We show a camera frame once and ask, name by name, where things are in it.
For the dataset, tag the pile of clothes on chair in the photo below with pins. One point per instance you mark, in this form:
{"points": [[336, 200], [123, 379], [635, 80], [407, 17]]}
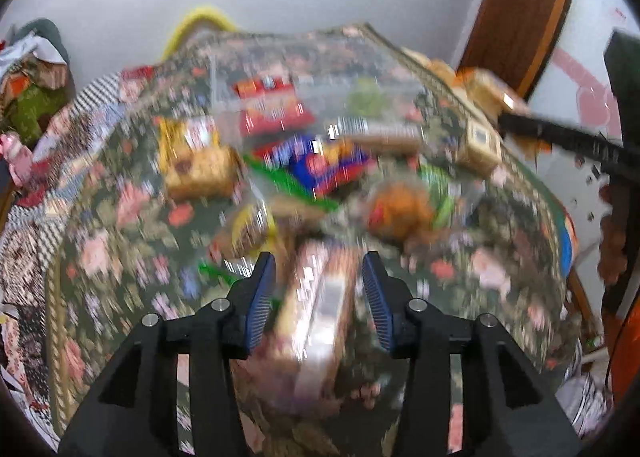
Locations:
{"points": [[35, 79]]}

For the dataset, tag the blue biscuit bag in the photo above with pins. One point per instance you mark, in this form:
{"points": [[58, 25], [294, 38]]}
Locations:
{"points": [[318, 164]]}

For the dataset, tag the yellow padded hoop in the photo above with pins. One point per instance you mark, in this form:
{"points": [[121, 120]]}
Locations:
{"points": [[207, 18]]}

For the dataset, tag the red fries snack bag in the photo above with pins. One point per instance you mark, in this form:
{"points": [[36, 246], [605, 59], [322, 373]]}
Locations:
{"points": [[269, 105]]}

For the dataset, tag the round bread bun pack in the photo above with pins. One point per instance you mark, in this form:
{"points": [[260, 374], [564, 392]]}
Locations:
{"points": [[400, 210]]}

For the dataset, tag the patchwork quilt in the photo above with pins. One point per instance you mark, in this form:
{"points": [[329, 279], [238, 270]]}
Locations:
{"points": [[30, 239]]}

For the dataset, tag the yellow cookie bag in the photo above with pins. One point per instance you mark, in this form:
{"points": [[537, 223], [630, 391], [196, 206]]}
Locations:
{"points": [[193, 160]]}

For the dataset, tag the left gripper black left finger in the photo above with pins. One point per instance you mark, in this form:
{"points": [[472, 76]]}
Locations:
{"points": [[131, 408]]}

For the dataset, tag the clear plastic storage bin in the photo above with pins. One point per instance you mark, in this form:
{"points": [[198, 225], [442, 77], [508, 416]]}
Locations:
{"points": [[416, 139]]}

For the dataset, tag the pink plush toy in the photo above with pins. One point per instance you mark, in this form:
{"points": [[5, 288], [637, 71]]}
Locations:
{"points": [[18, 157]]}

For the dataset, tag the green round jelly cup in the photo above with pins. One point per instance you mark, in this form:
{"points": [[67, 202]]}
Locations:
{"points": [[367, 100]]}

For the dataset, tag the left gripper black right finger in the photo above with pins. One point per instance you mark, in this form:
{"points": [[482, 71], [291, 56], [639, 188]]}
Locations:
{"points": [[507, 408]]}

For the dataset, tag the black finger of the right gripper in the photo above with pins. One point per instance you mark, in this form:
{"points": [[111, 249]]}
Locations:
{"points": [[594, 147]]}

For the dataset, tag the dark floral bedspread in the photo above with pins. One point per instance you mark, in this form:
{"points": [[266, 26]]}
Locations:
{"points": [[129, 250]]}

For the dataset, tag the gold brown biscuit pack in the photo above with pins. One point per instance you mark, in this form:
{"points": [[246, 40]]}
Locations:
{"points": [[309, 335]]}

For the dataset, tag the beige boxed cake snack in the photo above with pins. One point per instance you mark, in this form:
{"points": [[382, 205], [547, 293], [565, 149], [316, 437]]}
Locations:
{"points": [[479, 149]]}

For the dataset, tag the brown wooden door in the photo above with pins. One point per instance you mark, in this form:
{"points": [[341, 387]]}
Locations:
{"points": [[514, 39]]}

